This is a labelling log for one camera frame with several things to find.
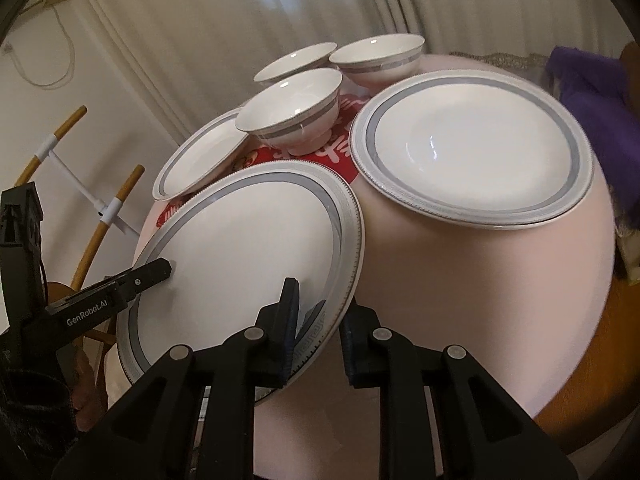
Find grey-rimmed white plate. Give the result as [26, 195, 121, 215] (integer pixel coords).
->
[152, 107, 250, 202]
[116, 159, 366, 382]
[349, 70, 594, 230]

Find white grey-band bowl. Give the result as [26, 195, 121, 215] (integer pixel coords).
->
[235, 68, 343, 156]

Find wooden white drying rack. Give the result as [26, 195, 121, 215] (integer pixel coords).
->
[13, 104, 147, 292]

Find white sheer curtain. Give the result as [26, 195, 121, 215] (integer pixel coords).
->
[86, 0, 632, 142]

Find purple blanket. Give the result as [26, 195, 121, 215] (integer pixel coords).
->
[547, 47, 639, 221]

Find white cable on wall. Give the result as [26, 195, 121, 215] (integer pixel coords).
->
[0, 1, 77, 92]

